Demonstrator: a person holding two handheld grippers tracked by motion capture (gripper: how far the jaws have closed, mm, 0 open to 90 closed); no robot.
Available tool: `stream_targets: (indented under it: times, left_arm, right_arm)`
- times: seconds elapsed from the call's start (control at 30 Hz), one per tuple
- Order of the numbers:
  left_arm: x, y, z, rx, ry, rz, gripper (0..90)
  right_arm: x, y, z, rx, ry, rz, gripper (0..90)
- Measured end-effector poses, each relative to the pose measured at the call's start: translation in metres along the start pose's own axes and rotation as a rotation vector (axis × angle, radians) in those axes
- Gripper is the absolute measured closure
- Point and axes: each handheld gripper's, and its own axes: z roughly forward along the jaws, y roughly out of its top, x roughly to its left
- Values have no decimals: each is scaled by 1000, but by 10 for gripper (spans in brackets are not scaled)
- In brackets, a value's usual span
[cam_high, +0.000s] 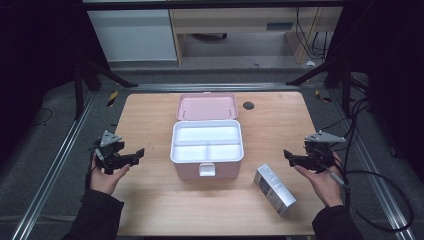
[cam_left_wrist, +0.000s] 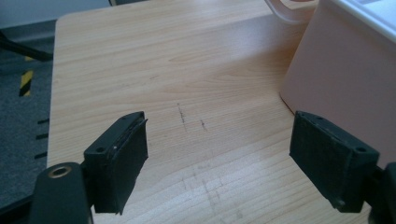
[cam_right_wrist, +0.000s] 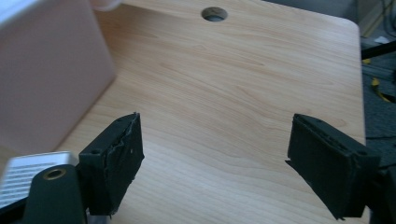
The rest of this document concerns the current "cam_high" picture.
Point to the white divided tray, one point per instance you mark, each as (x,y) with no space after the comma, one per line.
(206,135)

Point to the small medicine carton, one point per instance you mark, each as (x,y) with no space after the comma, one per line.
(275,188)

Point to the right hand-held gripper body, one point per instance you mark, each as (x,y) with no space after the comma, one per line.
(320,150)

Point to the person's left hand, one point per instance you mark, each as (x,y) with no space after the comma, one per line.
(103,183)

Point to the white crumpled paper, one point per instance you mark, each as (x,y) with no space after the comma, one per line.
(310,63)

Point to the yellow black tape strip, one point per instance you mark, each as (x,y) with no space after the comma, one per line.
(112,98)
(321,97)

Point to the pink storage box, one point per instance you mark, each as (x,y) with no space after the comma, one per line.
(208,106)

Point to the black metal stand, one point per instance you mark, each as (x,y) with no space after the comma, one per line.
(78,90)
(345,90)

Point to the person's right hand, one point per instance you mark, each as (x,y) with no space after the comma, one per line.
(325,186)

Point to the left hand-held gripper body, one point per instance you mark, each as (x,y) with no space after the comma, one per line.
(108,148)

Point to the light wooden desk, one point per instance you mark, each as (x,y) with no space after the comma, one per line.
(233,20)

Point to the black table grommet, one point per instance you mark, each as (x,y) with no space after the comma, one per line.
(248,105)

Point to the white cabinet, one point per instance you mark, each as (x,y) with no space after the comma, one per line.
(133,35)

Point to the aluminium floor rail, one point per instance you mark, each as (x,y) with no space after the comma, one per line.
(50,173)
(370,170)
(213,87)

